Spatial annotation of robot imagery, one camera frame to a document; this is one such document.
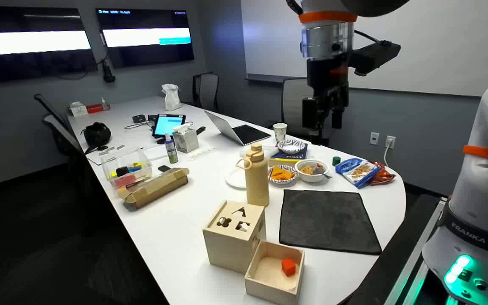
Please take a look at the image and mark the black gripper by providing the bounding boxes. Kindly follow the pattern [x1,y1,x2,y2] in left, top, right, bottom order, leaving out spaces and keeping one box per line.
[302,57,352,131]

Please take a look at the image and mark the grey towel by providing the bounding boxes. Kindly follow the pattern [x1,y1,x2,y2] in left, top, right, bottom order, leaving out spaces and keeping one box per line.
[279,187,384,255]

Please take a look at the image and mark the grey office chair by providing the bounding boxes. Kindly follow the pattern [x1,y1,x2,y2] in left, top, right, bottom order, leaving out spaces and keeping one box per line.
[41,113,86,159]
[192,70,223,111]
[280,75,333,143]

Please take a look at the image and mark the blue patterned paper bowl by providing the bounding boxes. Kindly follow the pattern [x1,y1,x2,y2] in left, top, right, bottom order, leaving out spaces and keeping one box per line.
[277,138,309,157]

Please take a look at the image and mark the white paper coffee cup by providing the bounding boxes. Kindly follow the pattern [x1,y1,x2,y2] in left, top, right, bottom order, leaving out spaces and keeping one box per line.
[272,120,291,148]

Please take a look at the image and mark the white bowl of cereal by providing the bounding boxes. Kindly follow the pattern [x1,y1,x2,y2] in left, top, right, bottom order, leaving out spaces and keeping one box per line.
[294,157,331,184]

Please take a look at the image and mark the blue snack bag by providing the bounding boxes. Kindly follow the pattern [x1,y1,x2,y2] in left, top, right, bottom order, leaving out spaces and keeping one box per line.
[335,155,382,189]

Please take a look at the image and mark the bowl of orange chips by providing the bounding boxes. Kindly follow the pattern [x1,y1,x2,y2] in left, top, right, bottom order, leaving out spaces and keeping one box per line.
[267,162,301,187]

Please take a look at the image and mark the open laptop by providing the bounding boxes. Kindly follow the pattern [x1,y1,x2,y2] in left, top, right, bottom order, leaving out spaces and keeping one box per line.
[204,108,274,147]

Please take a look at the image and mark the red snack bag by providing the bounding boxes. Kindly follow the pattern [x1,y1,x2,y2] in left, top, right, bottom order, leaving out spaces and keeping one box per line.
[372,160,397,186]

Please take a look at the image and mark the beige water bottle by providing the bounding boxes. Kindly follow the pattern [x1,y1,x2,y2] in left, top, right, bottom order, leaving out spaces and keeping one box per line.
[236,142,272,208]

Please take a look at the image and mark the round white plate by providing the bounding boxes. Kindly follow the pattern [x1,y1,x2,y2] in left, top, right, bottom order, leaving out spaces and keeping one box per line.
[224,167,250,191]

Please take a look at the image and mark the white whiteboard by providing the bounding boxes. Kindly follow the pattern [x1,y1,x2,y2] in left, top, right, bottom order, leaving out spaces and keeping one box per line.
[240,0,488,98]

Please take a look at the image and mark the white carton box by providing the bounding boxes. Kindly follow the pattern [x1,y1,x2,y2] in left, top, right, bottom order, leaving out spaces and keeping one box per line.
[172,123,201,153]

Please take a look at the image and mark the wooden shape sorter box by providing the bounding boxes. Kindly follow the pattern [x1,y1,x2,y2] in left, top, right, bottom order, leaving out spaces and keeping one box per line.
[202,199,269,275]

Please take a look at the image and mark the white plastic bag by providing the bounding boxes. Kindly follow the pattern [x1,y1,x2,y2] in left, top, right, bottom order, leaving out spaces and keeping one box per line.
[160,81,184,111]

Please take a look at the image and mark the orange block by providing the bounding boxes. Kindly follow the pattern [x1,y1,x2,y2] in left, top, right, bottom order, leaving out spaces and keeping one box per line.
[280,257,299,277]

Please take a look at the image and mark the tablet with blue screen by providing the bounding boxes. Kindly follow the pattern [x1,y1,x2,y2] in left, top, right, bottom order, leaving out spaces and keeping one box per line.
[152,111,189,140]

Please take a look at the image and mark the small spray bottle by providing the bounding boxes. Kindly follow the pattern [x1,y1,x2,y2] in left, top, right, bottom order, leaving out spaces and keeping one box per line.
[165,133,180,165]

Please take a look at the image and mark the open wooden tray box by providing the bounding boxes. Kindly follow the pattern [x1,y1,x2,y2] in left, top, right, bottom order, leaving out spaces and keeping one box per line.
[245,238,307,305]

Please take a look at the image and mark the clear plastic container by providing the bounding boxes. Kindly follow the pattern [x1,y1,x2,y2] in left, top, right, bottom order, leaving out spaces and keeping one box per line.
[101,147,155,191]

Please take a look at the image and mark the white paper sheet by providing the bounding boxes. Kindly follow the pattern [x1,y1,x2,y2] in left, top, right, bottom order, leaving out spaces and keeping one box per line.
[87,142,128,167]

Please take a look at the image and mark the red flat box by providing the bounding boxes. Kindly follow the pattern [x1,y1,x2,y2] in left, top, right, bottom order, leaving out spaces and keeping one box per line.
[86,101,113,114]

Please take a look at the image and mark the white tissue box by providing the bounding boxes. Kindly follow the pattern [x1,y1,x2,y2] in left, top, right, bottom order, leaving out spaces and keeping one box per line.
[69,99,91,118]

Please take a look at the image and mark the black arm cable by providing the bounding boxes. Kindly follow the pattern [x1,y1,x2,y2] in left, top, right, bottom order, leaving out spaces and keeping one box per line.
[353,28,384,45]

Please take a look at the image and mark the wall display screen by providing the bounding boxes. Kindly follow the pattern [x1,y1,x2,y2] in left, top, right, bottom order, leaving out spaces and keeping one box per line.
[96,6,197,69]
[0,4,99,86]

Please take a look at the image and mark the black wall webcam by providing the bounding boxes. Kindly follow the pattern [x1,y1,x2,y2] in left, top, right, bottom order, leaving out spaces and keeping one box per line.
[101,55,118,84]

